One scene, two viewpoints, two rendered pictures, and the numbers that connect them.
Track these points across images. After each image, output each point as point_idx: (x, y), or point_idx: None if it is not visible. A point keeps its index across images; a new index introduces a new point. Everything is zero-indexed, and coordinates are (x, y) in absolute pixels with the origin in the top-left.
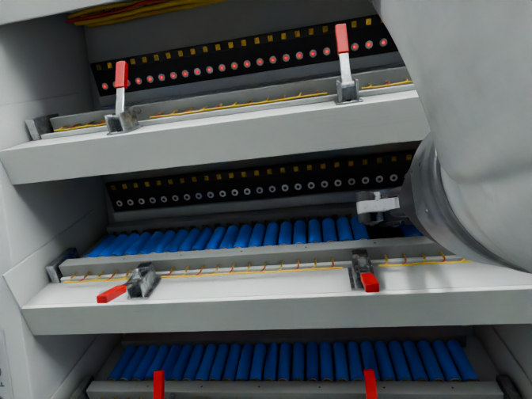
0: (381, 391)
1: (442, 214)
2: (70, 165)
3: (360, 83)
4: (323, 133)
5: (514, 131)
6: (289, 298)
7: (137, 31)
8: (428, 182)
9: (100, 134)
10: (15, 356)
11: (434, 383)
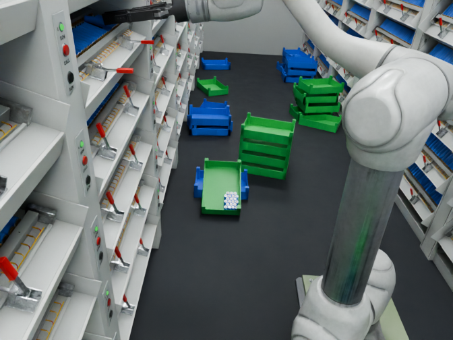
0: (117, 98)
1: (205, 13)
2: (81, 0)
3: None
4: None
5: (236, 4)
6: (127, 58)
7: None
8: (201, 7)
9: None
10: (87, 143)
11: (119, 89)
